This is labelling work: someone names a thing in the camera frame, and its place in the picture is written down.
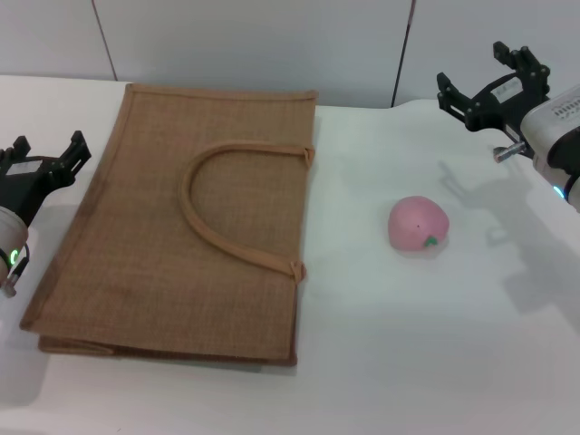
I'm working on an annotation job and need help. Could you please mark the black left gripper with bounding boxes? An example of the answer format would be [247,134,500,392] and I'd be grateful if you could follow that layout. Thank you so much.
[0,130,92,226]

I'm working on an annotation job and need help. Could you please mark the brown woven jute handbag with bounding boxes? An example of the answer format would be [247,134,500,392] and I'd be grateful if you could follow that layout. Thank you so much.
[18,82,318,367]

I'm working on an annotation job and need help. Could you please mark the left arm cable with connector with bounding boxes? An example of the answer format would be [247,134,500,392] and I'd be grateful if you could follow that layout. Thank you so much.
[3,244,33,295]

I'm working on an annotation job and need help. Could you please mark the arm cable with connector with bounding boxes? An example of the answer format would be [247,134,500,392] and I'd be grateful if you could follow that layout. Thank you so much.
[3,244,33,295]
[493,141,529,164]

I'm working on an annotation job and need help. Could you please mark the right arm cable with connector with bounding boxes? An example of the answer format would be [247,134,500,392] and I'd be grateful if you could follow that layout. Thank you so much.
[493,141,529,164]

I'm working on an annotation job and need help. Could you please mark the pink toy peach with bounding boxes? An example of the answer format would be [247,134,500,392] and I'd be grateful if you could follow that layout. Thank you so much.
[387,195,450,252]

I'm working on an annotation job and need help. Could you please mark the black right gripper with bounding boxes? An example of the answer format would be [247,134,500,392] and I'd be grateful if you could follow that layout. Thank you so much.
[436,41,552,141]

